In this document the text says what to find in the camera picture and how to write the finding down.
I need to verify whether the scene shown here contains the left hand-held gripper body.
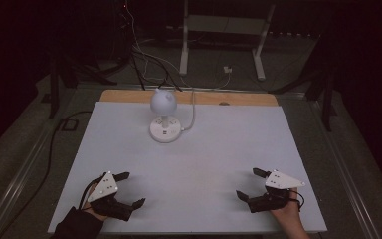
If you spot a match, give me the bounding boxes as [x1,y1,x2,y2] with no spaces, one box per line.
[87,170,134,222]

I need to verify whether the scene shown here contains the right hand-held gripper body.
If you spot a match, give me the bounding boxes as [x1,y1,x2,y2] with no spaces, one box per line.
[248,169,306,214]

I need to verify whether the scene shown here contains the person's left hand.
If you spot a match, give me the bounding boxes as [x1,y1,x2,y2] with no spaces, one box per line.
[81,182,108,223]

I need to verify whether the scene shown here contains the person's right hand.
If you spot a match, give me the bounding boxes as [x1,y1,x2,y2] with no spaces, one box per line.
[270,187,302,227]

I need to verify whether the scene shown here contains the white table board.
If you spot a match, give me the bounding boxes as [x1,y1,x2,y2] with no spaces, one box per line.
[47,101,328,235]

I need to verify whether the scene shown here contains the white round desk lamp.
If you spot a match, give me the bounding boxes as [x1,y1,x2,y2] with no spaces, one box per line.
[148,88,182,144]

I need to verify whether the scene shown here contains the black tripod stand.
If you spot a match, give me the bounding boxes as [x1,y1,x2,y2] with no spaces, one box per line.
[268,36,337,133]
[48,49,118,120]

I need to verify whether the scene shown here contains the dark power strip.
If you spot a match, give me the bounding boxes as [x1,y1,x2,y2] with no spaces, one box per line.
[268,30,322,39]

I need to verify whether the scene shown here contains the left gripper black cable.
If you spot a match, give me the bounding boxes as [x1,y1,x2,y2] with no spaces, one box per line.
[78,175,105,210]

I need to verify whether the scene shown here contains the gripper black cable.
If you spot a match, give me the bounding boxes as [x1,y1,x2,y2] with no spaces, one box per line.
[78,175,105,210]
[289,189,306,212]

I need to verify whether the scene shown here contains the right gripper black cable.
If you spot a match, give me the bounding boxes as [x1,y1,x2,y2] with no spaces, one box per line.
[289,189,306,212]

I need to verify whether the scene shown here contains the long black floor cable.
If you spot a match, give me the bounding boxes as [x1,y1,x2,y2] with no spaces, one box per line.
[0,110,94,239]

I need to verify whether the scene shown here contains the metal floor rail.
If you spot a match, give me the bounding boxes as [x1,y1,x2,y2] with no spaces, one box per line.
[0,87,81,239]
[306,96,382,239]

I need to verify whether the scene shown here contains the black square frame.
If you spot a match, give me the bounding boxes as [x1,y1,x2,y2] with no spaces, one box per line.
[60,119,80,132]

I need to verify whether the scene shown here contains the white lamp cable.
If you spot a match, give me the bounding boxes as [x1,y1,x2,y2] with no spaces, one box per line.
[178,72,232,132]

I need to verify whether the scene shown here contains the black floor cables bundle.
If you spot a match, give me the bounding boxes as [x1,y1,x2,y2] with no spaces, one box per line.
[130,49,183,93]

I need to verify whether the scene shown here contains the thin white floor cable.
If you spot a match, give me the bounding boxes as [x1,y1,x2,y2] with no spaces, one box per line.
[123,0,188,88]

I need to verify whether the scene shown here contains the white metal stand frame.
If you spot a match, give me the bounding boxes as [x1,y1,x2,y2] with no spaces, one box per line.
[178,0,277,82]

